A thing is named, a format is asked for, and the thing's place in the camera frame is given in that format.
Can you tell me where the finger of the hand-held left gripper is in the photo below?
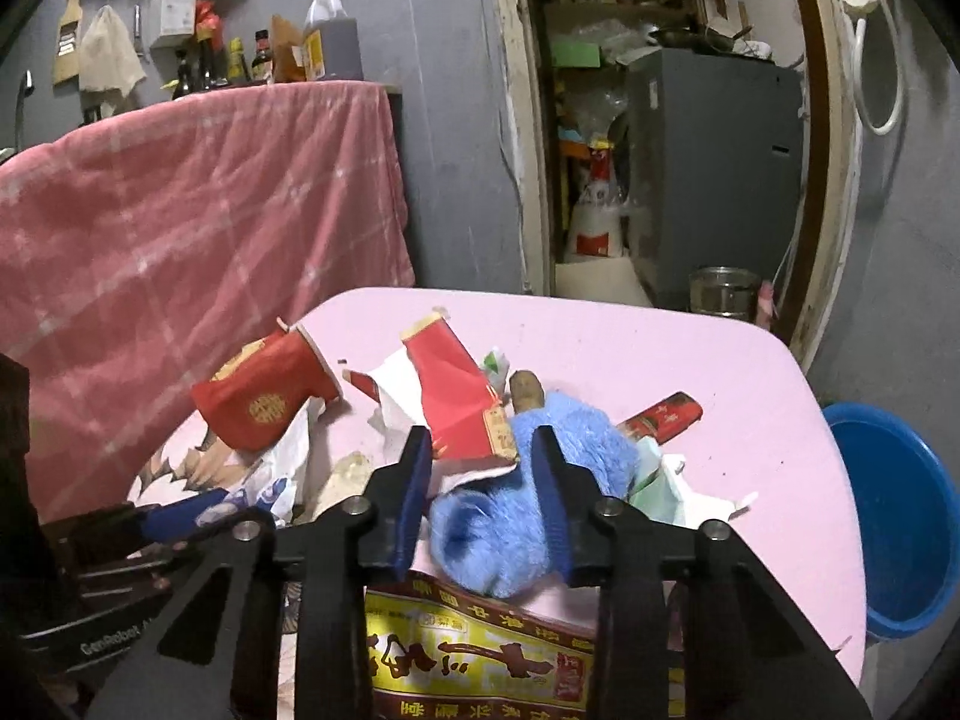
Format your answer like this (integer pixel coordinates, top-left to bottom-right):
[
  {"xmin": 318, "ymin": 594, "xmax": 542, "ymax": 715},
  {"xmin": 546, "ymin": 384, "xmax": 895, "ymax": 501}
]
[
  {"xmin": 41, "ymin": 495, "xmax": 252, "ymax": 563},
  {"xmin": 75, "ymin": 549, "xmax": 196, "ymax": 602}
]

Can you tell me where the large oil bottle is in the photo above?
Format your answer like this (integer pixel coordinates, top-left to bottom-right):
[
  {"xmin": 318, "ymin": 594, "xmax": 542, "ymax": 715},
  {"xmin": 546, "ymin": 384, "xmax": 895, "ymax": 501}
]
[{"xmin": 302, "ymin": 0, "xmax": 365, "ymax": 83}]

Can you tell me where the white crumpled paper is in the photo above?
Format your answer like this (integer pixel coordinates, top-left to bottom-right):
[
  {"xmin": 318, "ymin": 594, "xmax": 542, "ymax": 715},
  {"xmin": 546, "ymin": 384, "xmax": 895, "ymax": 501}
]
[{"xmin": 630, "ymin": 439, "xmax": 758, "ymax": 526}]

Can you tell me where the white wall box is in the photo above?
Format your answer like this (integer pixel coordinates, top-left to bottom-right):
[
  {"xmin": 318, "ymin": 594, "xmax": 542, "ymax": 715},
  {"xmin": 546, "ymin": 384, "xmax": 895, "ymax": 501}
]
[{"xmin": 141, "ymin": 0, "xmax": 198, "ymax": 55}]

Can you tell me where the blue plastic basin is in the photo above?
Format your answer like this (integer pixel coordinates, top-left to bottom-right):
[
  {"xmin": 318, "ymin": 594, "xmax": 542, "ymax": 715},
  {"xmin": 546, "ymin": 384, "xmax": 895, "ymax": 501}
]
[{"xmin": 821, "ymin": 401, "xmax": 953, "ymax": 642}]

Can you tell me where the brown root stick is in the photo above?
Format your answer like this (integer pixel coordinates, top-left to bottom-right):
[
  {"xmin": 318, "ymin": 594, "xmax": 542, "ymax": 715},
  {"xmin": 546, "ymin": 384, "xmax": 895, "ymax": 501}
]
[{"xmin": 508, "ymin": 369, "xmax": 547, "ymax": 415}]

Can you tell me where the white red sack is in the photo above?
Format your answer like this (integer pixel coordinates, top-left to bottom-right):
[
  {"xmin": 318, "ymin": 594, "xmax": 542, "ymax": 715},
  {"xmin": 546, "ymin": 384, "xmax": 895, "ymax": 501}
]
[{"xmin": 566, "ymin": 142, "xmax": 632, "ymax": 263}]

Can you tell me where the pink tablecloth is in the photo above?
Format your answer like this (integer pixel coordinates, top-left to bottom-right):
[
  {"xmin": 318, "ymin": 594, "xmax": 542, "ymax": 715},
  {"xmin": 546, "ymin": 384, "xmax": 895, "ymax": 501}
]
[{"xmin": 127, "ymin": 286, "xmax": 867, "ymax": 680}]

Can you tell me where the pink plaid blanket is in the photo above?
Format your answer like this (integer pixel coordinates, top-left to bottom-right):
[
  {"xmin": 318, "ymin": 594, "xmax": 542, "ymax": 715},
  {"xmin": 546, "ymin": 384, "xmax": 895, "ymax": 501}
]
[{"xmin": 0, "ymin": 79, "xmax": 417, "ymax": 526}]

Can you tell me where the torn red white carton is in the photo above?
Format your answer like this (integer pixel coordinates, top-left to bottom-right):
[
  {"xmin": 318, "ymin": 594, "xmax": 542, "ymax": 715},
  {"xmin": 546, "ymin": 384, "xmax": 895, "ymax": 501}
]
[{"xmin": 341, "ymin": 307, "xmax": 522, "ymax": 466}]

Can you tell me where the white hose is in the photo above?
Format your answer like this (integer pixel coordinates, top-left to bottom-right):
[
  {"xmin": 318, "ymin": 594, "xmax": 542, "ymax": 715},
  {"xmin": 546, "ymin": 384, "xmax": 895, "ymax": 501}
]
[{"xmin": 841, "ymin": 0, "xmax": 906, "ymax": 137}]

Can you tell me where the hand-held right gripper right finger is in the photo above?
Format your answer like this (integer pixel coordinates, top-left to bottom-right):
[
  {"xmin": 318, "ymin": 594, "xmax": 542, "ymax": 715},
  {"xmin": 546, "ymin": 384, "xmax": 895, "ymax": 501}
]
[{"xmin": 529, "ymin": 426, "xmax": 875, "ymax": 720}]

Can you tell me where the red lighter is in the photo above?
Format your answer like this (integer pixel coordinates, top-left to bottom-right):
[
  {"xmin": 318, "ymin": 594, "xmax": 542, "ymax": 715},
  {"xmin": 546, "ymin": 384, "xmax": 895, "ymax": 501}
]
[{"xmin": 615, "ymin": 391, "xmax": 704, "ymax": 445}]

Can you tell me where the brown cardboard packet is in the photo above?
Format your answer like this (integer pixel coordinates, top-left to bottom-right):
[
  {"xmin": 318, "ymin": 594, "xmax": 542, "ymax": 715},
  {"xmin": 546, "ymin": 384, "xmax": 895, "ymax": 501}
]
[{"xmin": 270, "ymin": 15, "xmax": 308, "ymax": 83}]

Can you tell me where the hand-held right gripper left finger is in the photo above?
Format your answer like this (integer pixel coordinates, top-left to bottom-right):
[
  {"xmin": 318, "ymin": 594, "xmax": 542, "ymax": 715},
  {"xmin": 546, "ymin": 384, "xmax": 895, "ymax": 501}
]
[{"xmin": 86, "ymin": 426, "xmax": 436, "ymax": 720}]

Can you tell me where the red paper cup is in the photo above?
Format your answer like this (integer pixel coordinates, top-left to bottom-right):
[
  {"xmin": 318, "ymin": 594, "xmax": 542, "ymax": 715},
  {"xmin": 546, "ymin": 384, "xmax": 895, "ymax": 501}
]
[{"xmin": 191, "ymin": 319, "xmax": 344, "ymax": 451}]

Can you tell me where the wooden door frame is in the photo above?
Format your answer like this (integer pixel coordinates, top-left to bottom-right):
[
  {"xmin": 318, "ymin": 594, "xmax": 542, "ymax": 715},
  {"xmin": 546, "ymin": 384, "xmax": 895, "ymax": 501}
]
[{"xmin": 493, "ymin": 0, "xmax": 860, "ymax": 372}]

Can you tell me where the blue fluffy cloth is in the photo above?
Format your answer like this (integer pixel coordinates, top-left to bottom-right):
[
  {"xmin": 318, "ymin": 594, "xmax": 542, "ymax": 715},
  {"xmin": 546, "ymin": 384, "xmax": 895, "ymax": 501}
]
[{"xmin": 427, "ymin": 390, "xmax": 638, "ymax": 601}]

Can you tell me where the cartoon printed wrapper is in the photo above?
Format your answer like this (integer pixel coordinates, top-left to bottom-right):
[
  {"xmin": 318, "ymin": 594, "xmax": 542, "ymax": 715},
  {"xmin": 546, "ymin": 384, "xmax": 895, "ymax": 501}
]
[{"xmin": 127, "ymin": 439, "xmax": 301, "ymax": 526}]

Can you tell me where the steel pot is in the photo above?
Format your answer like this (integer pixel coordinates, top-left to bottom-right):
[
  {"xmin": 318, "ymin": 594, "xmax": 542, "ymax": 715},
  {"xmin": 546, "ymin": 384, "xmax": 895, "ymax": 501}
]
[{"xmin": 688, "ymin": 266, "xmax": 762, "ymax": 320}]

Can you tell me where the beige hanging towel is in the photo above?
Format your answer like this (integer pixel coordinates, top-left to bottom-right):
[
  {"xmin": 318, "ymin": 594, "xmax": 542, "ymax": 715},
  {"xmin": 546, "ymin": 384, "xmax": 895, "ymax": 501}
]
[{"xmin": 77, "ymin": 6, "xmax": 148, "ymax": 100}]

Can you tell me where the hanging brown paper bag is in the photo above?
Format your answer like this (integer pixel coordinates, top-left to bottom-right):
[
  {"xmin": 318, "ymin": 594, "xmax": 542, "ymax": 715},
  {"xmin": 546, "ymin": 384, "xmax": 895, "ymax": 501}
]
[{"xmin": 51, "ymin": 0, "xmax": 85, "ymax": 88}]

